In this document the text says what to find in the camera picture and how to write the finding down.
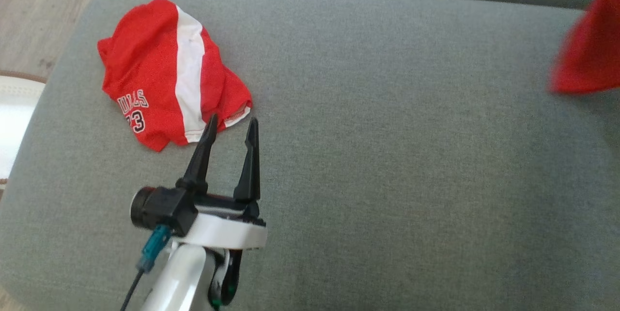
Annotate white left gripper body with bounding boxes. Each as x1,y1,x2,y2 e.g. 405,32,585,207
182,194,268,250

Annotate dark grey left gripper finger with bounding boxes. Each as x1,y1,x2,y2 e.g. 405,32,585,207
176,114,219,194
234,117,261,203

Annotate red shorts with white stripe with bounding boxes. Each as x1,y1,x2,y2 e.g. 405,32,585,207
97,0,254,152

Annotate red Bulls jersey white trim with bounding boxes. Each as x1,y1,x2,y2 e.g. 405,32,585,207
549,0,620,95

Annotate large grey sofa seat cushion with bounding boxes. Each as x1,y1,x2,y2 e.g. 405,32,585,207
0,0,620,311

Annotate white basket with brown rim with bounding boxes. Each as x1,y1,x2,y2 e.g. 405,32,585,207
0,71,47,191

